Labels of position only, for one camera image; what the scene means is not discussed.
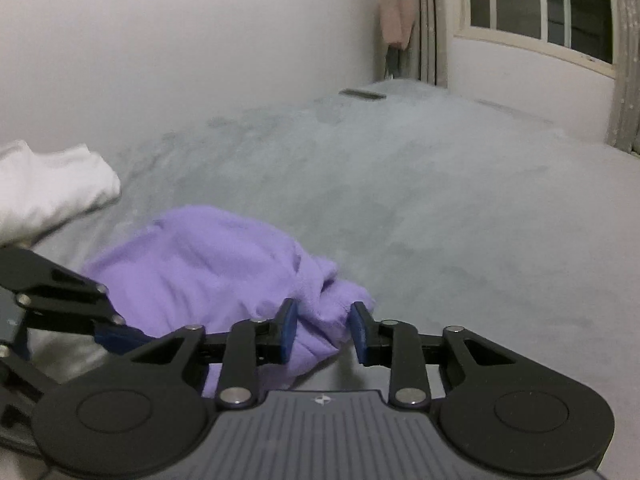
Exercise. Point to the white cloth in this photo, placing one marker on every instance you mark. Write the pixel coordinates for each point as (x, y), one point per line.
(45, 190)

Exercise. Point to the black remote control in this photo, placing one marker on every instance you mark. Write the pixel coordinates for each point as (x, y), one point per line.
(362, 94)

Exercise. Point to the grey curtain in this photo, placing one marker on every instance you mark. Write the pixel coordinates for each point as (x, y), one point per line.
(625, 60)
(430, 20)

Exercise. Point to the window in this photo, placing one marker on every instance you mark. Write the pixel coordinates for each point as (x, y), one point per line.
(520, 0)

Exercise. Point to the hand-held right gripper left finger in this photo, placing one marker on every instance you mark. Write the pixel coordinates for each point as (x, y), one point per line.
(289, 330)

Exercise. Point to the purple garment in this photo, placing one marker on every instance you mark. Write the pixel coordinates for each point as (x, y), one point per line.
(210, 270)

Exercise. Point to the grey-blue fluffy blanket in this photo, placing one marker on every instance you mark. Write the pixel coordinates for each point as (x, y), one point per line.
(425, 210)

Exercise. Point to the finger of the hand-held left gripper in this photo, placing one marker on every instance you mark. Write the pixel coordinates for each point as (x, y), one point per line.
(120, 338)
(25, 372)

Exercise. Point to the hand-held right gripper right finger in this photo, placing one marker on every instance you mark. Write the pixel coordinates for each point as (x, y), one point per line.
(357, 332)

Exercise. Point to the dark grey hanging garment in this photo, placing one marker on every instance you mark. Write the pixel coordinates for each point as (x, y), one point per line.
(395, 62)

